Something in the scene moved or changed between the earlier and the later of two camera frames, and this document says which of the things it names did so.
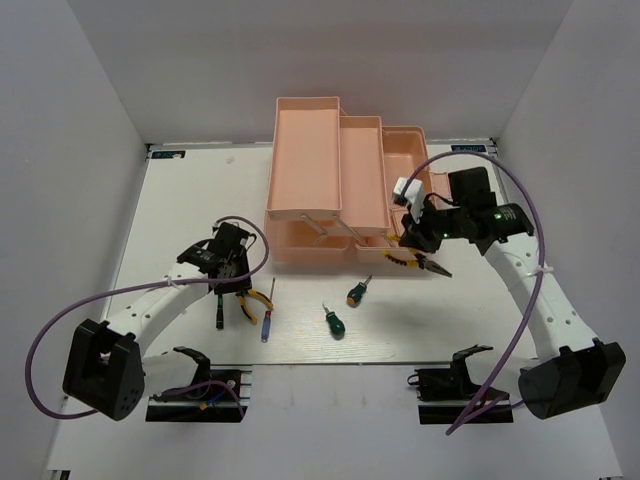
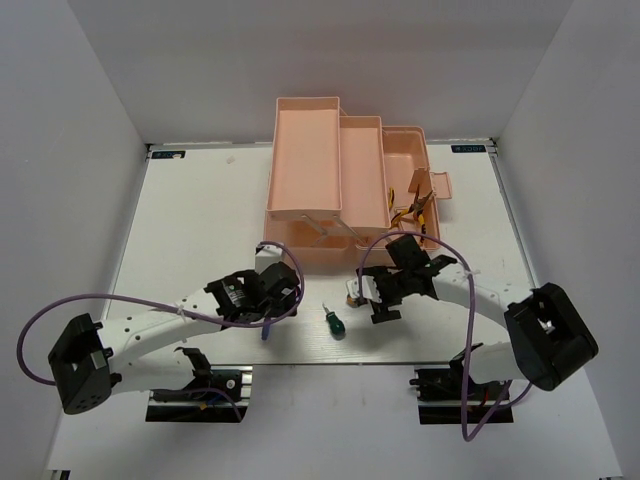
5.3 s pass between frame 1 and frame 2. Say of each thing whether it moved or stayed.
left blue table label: stayed
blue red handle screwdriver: stayed
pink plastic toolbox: stayed
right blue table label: stayed
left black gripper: moved
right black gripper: moved
